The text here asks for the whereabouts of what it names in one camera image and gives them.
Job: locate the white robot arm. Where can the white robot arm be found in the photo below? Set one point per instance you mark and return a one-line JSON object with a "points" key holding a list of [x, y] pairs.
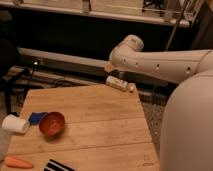
{"points": [[186, 139]]}

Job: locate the white bottle lying down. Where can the white bottle lying down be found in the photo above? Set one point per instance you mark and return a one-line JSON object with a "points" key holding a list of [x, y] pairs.
{"points": [[119, 84]]}

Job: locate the orange bowl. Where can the orange bowl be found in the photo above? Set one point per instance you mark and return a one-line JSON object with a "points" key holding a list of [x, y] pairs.
{"points": [[52, 124]]}

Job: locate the blue cup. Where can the blue cup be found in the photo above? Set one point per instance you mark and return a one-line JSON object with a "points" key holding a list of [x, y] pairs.
{"points": [[35, 117]]}

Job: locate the black office chair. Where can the black office chair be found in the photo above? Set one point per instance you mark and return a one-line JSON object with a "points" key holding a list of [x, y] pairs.
{"points": [[9, 56]]}

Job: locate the black white striped object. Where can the black white striped object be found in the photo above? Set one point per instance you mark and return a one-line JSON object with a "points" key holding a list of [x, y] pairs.
{"points": [[53, 165]]}

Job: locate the wooden shelf ledge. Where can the wooden shelf ledge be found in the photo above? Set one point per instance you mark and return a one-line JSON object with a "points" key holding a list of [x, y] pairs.
{"points": [[126, 10]]}

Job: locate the white cup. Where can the white cup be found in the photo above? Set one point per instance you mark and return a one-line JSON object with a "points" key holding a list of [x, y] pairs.
{"points": [[15, 124]]}

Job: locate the metal pole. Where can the metal pole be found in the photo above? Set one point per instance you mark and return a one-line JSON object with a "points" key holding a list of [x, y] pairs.
{"points": [[183, 8]]}

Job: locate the orange carrot toy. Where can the orange carrot toy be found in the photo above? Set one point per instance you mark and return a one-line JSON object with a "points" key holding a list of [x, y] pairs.
{"points": [[17, 163]]}

